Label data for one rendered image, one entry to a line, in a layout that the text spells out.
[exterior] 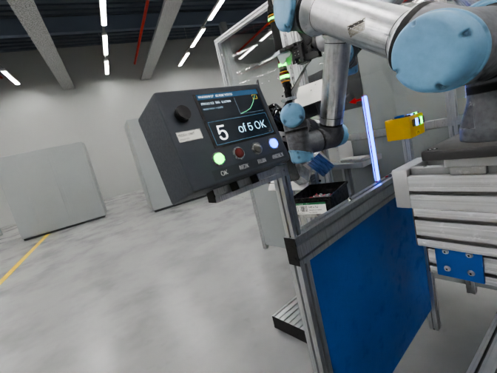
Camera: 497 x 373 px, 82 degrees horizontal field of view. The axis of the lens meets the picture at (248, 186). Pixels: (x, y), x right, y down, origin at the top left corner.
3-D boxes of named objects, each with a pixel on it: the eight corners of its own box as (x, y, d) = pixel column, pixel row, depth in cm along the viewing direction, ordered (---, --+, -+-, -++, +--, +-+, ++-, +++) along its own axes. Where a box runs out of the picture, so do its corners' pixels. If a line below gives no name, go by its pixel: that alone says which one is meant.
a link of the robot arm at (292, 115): (282, 132, 89) (276, 105, 88) (285, 132, 100) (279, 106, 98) (308, 126, 87) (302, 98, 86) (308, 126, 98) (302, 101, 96)
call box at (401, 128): (401, 138, 136) (399, 115, 134) (425, 135, 128) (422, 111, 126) (387, 145, 126) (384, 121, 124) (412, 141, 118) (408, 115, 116)
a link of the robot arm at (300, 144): (328, 156, 94) (321, 123, 93) (299, 164, 90) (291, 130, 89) (313, 157, 102) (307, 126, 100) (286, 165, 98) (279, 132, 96)
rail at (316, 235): (412, 177, 135) (410, 161, 134) (421, 177, 132) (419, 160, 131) (289, 264, 79) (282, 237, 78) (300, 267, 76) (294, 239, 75)
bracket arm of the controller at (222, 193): (280, 175, 77) (278, 163, 76) (289, 174, 75) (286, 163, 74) (208, 203, 62) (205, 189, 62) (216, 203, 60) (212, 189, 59)
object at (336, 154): (333, 158, 200) (330, 143, 198) (354, 156, 188) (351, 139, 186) (319, 164, 189) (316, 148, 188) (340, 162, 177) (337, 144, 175)
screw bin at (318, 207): (312, 199, 127) (309, 184, 126) (350, 197, 117) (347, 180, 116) (291, 217, 110) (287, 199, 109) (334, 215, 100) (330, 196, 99)
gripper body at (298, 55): (291, 65, 122) (316, 55, 115) (287, 44, 121) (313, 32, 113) (299, 66, 128) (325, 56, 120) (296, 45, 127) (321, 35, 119)
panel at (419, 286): (430, 308, 142) (413, 180, 131) (431, 308, 142) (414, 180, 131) (343, 448, 91) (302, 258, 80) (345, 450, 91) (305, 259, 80)
